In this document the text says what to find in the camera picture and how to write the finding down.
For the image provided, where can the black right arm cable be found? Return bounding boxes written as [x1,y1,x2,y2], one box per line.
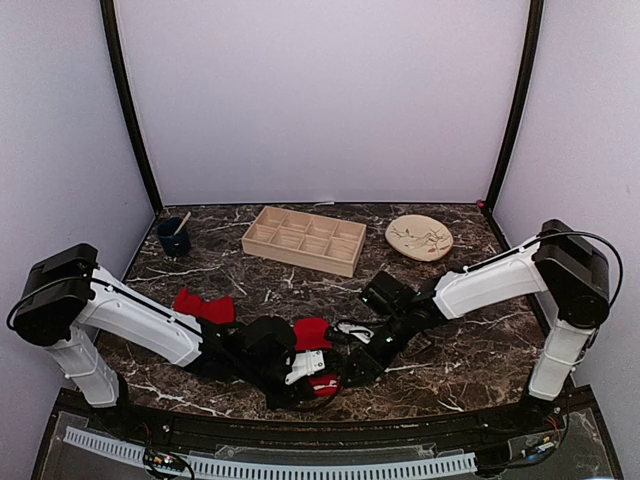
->
[464,228,625,306]

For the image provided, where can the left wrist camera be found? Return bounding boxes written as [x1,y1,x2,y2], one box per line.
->
[285,350,326,385]

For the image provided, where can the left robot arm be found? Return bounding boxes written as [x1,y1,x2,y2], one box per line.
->
[7,243,326,436]

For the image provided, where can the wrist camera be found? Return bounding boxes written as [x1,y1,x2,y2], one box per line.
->
[358,271,416,316]
[285,350,326,385]

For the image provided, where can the wooden compartment tray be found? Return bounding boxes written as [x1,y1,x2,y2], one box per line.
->
[241,206,366,278]

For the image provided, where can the cream painted ceramic plate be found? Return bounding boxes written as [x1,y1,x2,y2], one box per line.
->
[385,214,454,262]

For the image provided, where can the white perforated cable duct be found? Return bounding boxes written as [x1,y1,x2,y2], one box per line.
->
[62,427,477,479]

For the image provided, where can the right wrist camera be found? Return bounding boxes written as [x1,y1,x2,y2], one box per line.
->
[358,271,416,316]

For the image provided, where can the black front rail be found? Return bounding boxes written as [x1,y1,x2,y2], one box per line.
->
[59,387,591,454]

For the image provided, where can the wooden stick in cup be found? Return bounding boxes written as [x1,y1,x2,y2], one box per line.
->
[173,211,192,236]

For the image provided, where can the red Santa face sock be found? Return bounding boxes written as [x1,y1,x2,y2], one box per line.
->
[290,318,344,401]

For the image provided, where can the plain red sock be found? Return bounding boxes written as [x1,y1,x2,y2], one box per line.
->
[173,288,236,325]

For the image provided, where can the dark blue cup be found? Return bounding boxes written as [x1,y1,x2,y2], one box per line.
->
[156,217,191,258]

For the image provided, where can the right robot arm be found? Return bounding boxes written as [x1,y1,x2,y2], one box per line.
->
[346,219,621,434]

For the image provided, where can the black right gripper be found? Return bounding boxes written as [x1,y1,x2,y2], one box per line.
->
[341,309,415,388]

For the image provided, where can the black frame post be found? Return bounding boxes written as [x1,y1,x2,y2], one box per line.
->
[484,0,544,212]
[99,0,164,215]

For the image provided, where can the right black frame post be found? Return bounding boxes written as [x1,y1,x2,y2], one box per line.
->
[484,0,544,212]

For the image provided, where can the left black frame post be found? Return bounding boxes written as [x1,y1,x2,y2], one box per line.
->
[99,0,164,215]

